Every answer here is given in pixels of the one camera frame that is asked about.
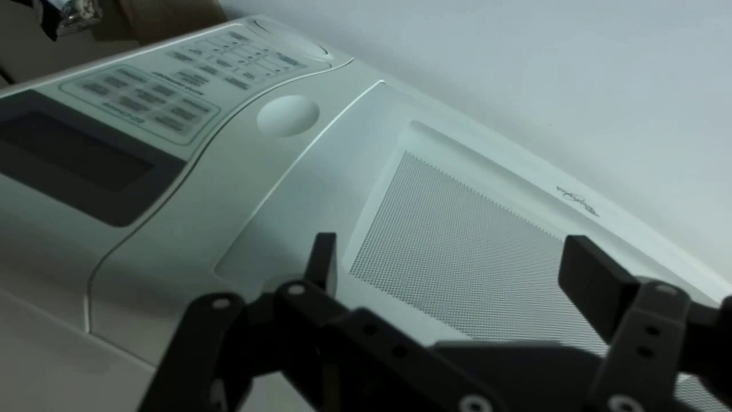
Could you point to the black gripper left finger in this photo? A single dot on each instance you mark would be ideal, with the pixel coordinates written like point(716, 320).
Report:
point(228, 351)

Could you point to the white microwave oven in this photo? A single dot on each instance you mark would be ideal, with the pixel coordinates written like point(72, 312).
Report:
point(114, 130)

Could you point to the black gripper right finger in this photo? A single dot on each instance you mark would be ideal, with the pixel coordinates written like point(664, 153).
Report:
point(647, 335)

